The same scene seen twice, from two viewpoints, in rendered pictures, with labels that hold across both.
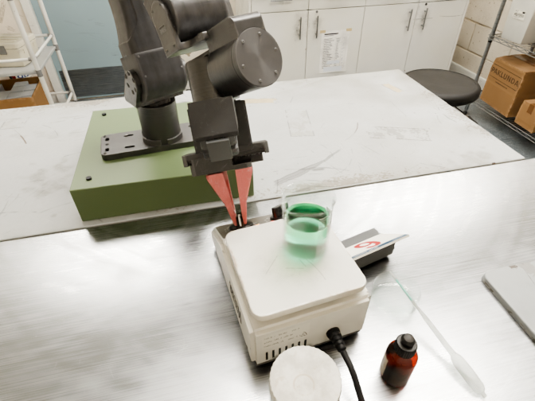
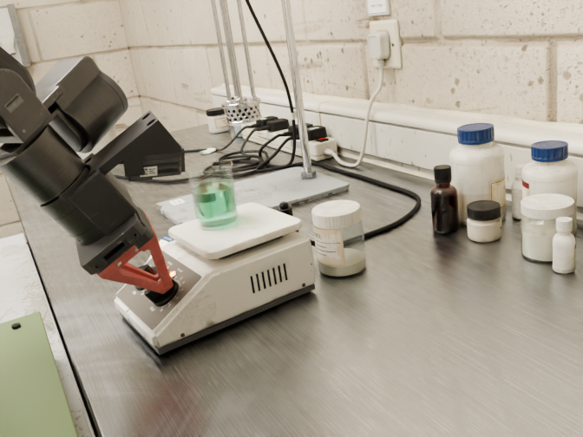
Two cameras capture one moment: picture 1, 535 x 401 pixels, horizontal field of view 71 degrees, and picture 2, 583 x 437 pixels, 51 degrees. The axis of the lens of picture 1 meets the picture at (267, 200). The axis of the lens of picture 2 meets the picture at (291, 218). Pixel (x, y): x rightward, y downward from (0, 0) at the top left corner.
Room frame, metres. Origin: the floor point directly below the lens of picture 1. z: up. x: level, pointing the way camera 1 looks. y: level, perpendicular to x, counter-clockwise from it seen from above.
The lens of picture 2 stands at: (0.34, 0.64, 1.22)
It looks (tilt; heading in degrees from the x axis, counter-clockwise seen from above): 19 degrees down; 258
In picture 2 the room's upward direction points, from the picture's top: 8 degrees counter-clockwise
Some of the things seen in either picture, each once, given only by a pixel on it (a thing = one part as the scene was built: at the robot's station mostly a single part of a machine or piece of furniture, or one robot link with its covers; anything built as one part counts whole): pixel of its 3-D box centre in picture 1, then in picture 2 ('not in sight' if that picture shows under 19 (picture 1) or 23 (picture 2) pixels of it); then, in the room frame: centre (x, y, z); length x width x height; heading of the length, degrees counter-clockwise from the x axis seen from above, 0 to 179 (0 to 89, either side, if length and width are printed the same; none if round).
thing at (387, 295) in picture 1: (395, 293); not in sight; (0.28, -0.15, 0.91); 0.06 x 0.06 x 0.02
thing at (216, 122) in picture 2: not in sight; (218, 120); (0.13, -1.13, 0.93); 0.06 x 0.06 x 0.06
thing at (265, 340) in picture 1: (282, 268); (219, 270); (0.29, -0.02, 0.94); 0.22 x 0.13 x 0.08; 18
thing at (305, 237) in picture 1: (304, 223); (215, 193); (0.28, -0.04, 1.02); 0.06 x 0.05 x 0.08; 131
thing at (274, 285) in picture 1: (291, 258); (233, 228); (0.27, -0.02, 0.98); 0.12 x 0.12 x 0.01; 18
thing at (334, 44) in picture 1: (333, 51); not in sight; (2.79, -0.50, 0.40); 0.24 x 0.01 x 0.30; 103
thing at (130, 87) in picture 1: (156, 82); not in sight; (0.56, 0.17, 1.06); 0.09 x 0.06 x 0.06; 131
